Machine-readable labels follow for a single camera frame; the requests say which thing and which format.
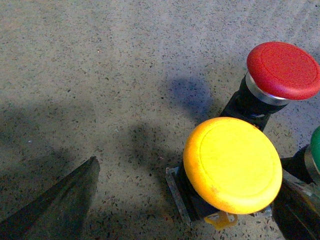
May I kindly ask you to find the yellow mushroom push button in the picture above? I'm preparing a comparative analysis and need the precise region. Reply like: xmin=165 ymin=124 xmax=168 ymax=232
xmin=165 ymin=117 xmax=283 ymax=230

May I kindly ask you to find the red mushroom push button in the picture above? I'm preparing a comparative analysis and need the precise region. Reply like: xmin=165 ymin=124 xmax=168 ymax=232
xmin=220 ymin=41 xmax=320 ymax=131

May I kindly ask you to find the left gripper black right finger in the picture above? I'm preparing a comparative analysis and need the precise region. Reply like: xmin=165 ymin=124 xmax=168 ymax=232
xmin=272 ymin=179 xmax=320 ymax=240

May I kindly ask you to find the green mushroom push button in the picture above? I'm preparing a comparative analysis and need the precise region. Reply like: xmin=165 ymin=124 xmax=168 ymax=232
xmin=281 ymin=126 xmax=320 ymax=186

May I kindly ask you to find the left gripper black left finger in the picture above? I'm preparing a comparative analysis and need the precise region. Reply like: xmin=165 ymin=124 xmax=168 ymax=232
xmin=0 ymin=156 xmax=100 ymax=240

